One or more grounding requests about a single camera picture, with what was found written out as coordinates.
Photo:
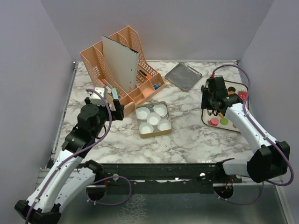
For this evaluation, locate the grey document folder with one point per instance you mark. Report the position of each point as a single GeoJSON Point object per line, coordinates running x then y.
{"type": "Point", "coordinates": [122, 62]}

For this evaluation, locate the white paper cupcake liner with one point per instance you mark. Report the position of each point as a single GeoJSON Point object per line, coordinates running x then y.
{"type": "Point", "coordinates": [160, 109]}
{"type": "Point", "coordinates": [145, 128]}
{"type": "Point", "coordinates": [142, 113]}
{"type": "Point", "coordinates": [164, 125]}
{"type": "Point", "coordinates": [153, 118]}

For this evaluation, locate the peach plastic file organizer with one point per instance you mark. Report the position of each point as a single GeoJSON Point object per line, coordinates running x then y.
{"type": "Point", "coordinates": [98, 69]}

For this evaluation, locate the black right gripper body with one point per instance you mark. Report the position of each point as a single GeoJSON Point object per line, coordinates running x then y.
{"type": "Point", "coordinates": [207, 101]}

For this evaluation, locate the pink round macaron cookie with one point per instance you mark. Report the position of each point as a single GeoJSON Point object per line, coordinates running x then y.
{"type": "Point", "coordinates": [214, 121]}

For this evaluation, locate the orange black marker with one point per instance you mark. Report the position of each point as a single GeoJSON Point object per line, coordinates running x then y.
{"type": "Point", "coordinates": [144, 74]}

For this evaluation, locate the black metal base rail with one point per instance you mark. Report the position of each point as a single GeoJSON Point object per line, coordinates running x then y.
{"type": "Point", "coordinates": [176, 178]}

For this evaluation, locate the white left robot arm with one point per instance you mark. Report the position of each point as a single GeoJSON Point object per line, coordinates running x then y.
{"type": "Point", "coordinates": [48, 201]}

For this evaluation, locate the gold square cookie tin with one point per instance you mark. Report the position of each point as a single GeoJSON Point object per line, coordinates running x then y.
{"type": "Point", "coordinates": [156, 132]}

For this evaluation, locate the light blue eraser case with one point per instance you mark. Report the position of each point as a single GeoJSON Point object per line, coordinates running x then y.
{"type": "Point", "coordinates": [115, 94]}

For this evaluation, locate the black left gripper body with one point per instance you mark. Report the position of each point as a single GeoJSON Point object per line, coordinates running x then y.
{"type": "Point", "coordinates": [104, 116]}

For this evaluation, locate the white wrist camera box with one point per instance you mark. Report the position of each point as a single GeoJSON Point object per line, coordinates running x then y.
{"type": "Point", "coordinates": [98, 97]}

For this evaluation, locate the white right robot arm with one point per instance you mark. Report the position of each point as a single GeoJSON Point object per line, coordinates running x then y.
{"type": "Point", "coordinates": [270, 157]}

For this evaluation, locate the grey square tin lid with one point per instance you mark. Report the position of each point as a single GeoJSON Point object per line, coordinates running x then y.
{"type": "Point", "coordinates": [183, 76]}

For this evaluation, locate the grey blue glue stick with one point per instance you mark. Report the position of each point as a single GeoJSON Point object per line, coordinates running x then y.
{"type": "Point", "coordinates": [157, 85]}

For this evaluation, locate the green round macaron cookie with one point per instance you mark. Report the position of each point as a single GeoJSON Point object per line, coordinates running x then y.
{"type": "Point", "coordinates": [224, 121]}

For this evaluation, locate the strawberry pattern serving tray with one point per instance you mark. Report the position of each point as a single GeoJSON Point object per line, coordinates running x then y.
{"type": "Point", "coordinates": [237, 105]}

